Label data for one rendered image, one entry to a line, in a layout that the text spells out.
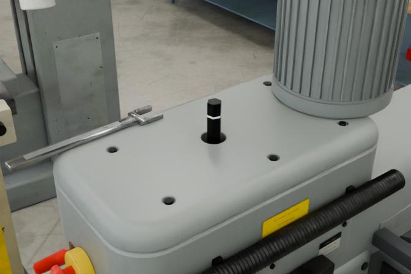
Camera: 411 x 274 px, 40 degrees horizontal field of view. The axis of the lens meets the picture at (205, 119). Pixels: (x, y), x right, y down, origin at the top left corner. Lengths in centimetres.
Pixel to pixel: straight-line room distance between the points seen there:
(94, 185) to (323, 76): 37
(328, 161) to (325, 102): 11
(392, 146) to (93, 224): 60
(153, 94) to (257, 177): 434
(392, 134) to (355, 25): 36
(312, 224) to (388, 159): 29
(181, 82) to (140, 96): 45
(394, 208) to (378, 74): 31
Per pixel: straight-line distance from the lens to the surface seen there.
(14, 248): 306
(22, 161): 81
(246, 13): 633
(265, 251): 77
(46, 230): 367
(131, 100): 499
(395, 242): 108
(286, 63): 90
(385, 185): 92
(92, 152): 81
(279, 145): 82
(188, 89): 513
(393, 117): 121
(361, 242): 108
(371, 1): 84
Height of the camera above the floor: 233
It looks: 30 degrees down
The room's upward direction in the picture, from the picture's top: straight up
